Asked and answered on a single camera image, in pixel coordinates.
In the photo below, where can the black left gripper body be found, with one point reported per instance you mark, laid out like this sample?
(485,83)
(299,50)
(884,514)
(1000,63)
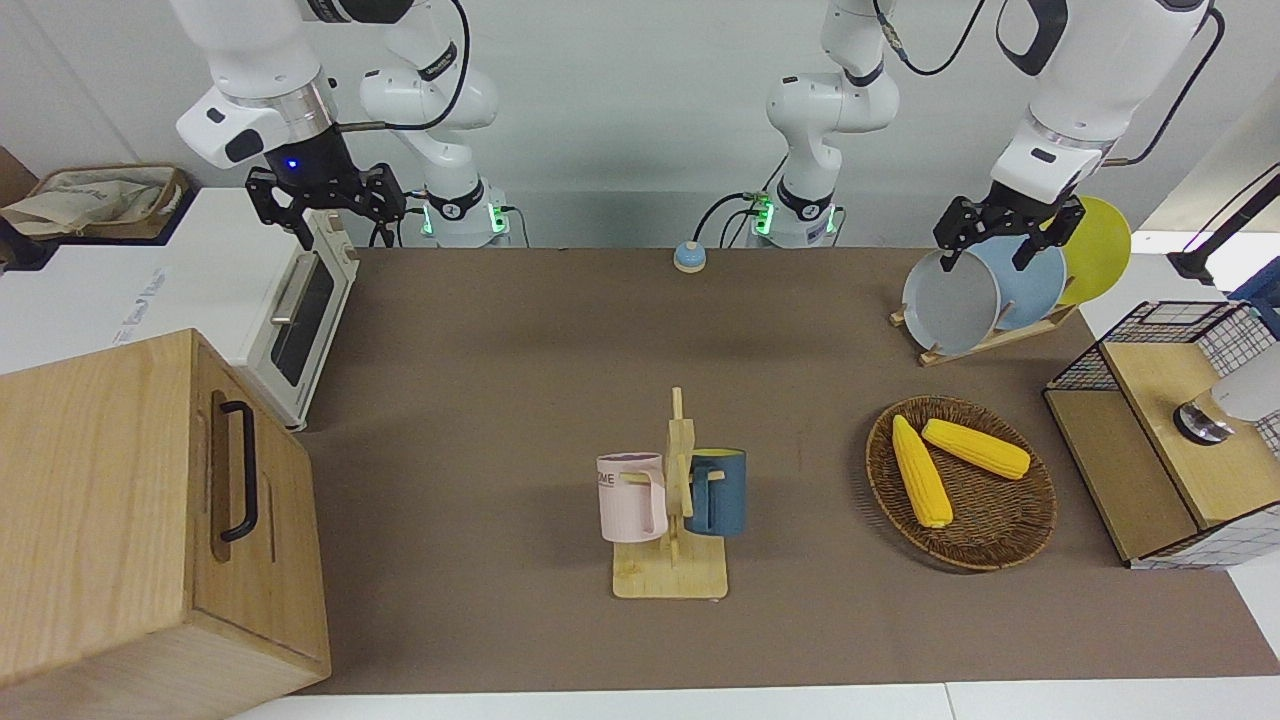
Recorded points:
(1010,212)

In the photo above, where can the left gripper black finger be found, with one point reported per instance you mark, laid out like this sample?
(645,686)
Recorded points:
(1033,253)
(955,255)

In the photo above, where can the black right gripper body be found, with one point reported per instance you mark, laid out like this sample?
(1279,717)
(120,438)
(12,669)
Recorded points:
(310,170)

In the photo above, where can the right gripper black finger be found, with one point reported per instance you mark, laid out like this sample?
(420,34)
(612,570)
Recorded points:
(383,228)
(303,230)

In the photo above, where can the pink mug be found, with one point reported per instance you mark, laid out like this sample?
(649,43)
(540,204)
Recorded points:
(628,500)

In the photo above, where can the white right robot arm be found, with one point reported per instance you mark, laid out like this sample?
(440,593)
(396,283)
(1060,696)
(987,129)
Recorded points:
(250,50)

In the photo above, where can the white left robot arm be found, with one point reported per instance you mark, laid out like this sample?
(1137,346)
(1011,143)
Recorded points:
(1100,70)

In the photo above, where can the light blue plate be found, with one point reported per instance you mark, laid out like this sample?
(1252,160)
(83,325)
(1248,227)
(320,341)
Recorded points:
(1030,285)

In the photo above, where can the grey plate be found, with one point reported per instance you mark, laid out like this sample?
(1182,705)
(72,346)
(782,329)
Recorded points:
(950,305)

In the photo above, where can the yellow plate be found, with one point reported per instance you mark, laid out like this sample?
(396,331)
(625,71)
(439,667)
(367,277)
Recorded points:
(1100,250)

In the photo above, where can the wooden plate rack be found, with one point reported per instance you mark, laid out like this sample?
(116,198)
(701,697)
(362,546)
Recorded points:
(960,350)

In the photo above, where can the white toaster oven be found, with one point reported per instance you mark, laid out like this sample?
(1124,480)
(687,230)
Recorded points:
(150,280)

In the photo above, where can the black stand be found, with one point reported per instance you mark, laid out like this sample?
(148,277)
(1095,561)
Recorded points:
(1195,262)

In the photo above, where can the brown table mat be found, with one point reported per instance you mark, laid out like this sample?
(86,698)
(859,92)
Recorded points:
(500,350)

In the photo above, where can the yellow corn cob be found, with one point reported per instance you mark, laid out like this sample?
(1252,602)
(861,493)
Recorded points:
(922,475)
(975,448)

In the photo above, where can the cardboard box with bags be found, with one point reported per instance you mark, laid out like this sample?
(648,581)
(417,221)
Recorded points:
(100,195)

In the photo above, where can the blue plastic item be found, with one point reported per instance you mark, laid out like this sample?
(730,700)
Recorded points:
(1262,295)

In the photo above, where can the brown wicker basket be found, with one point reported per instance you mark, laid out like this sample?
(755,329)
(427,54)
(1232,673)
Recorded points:
(990,520)

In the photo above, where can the dark blue mug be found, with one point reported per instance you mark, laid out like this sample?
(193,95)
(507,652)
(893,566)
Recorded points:
(725,495)

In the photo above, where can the wooden cabinet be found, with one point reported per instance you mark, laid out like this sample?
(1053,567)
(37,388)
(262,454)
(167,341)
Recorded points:
(100,500)

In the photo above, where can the wooden mug tree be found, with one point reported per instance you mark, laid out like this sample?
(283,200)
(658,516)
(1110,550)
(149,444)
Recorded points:
(665,575)

